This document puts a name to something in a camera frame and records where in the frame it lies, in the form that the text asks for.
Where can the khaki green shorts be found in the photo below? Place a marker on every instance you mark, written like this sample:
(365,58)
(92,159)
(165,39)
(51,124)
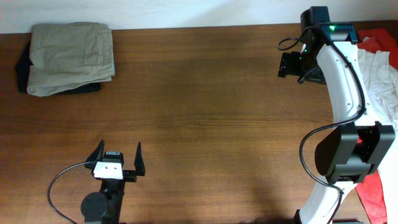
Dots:
(68,56)

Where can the black folded garment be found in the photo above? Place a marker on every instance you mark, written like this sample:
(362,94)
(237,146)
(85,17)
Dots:
(22,69)

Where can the red garment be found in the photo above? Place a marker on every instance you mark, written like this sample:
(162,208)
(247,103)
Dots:
(370,193)

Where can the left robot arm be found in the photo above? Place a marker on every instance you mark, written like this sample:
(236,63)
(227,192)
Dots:
(104,206)

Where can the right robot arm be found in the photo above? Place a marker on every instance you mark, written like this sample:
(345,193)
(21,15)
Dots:
(340,155)

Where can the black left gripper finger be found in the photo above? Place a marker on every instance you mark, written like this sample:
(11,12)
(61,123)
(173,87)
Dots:
(139,162)
(95,156)

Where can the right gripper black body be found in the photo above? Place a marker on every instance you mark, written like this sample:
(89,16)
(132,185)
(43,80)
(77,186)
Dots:
(303,65)

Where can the white crumpled shirt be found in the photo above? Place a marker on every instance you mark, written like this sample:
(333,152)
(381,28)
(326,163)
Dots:
(379,81)

